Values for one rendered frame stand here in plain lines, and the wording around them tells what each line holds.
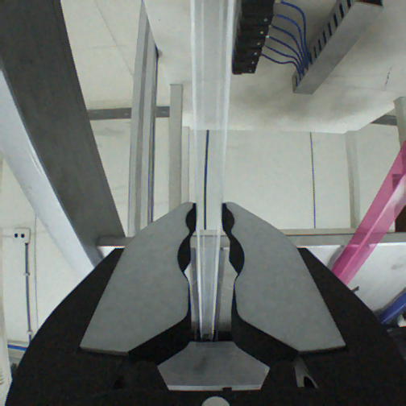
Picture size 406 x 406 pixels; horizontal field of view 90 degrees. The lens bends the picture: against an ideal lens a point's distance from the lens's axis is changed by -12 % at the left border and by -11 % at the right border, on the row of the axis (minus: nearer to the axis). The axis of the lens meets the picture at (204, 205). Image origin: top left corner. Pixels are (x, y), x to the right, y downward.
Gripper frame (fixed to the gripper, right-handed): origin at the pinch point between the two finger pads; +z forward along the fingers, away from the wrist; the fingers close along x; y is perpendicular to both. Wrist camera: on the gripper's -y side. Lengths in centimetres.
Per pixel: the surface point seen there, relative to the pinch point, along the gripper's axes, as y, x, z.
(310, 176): 67, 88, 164
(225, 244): 4.4, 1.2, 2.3
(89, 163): -1.0, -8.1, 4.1
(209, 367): 20.6, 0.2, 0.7
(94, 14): -37, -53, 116
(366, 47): -14, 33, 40
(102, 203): 2.5, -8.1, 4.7
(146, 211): 15.1, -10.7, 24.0
